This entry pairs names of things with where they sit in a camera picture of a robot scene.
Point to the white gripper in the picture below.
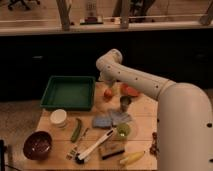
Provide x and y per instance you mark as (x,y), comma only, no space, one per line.
(115,88)

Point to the orange apple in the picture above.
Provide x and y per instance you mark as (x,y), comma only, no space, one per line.
(108,94)

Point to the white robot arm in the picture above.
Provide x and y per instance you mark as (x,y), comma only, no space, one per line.
(184,113)

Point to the small metal cup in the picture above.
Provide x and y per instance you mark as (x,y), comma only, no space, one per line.
(125,101)

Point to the green plastic cup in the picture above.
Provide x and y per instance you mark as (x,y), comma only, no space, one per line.
(123,130)

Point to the white paper cup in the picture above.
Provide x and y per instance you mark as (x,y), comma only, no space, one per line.
(58,118)

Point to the orange plastic bowl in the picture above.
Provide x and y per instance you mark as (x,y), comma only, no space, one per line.
(127,90)

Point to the grey blue cloth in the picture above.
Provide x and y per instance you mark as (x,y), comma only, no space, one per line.
(119,117)

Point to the green plastic tray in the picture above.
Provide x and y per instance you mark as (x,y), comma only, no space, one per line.
(75,93)

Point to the green cucumber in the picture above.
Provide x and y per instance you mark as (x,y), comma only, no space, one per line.
(76,131)

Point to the wooden block eraser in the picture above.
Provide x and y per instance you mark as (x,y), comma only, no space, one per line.
(111,149)

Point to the yellow corn cob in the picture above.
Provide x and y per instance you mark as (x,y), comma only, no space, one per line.
(131,158)

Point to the bunch of dark grapes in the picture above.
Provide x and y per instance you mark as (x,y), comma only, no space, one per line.
(153,148)

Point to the small brown clips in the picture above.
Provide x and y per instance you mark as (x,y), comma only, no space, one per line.
(72,153)

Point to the dark purple bowl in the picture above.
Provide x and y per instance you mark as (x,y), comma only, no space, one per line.
(38,146)

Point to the white handled dish brush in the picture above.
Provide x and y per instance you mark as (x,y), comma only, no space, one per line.
(80,157)

